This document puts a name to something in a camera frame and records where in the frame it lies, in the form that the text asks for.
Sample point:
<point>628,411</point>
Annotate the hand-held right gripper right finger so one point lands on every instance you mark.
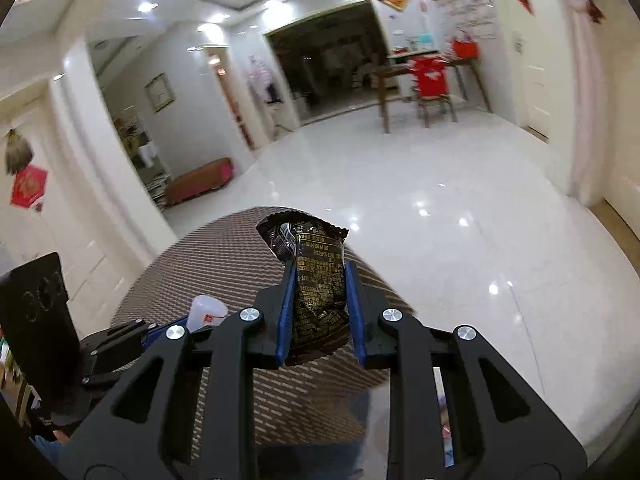
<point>356,310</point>

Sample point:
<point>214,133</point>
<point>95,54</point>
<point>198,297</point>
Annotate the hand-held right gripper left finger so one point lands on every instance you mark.
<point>287,310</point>

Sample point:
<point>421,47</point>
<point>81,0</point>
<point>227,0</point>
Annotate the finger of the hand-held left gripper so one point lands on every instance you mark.
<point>167,331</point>

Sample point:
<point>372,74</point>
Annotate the black gold-print snack wrapper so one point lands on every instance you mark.
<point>317,285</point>

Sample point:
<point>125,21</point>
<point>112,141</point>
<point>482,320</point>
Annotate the white plastic cup red label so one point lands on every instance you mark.
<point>205,312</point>

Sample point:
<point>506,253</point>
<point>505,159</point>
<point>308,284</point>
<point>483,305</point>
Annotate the round brown dotted table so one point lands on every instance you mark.
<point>225,250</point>

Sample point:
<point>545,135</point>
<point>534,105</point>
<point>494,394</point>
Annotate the red square door poster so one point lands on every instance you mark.
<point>29,186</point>

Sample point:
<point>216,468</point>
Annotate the hanging straw fan ornament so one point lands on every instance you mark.
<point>19,152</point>

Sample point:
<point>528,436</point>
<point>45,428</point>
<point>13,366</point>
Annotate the white clothes rack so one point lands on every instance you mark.
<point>140,150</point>

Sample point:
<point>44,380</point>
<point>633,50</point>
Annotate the wooden chair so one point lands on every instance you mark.
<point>440,107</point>

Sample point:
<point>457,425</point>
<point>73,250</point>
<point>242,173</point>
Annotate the hanging white garment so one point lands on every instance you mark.
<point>260,80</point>

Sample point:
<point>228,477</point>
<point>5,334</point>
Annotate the wooden dining table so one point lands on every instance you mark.
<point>390,72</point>

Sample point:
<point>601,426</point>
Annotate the red shirt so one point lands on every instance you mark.
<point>432,77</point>

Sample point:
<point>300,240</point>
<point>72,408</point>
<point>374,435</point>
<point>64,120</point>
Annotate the red bag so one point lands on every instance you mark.
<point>466,49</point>

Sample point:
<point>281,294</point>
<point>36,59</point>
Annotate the framed wall picture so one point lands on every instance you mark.
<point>160,92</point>

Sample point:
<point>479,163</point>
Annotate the red hanging wall ornament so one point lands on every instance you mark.
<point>592,6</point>

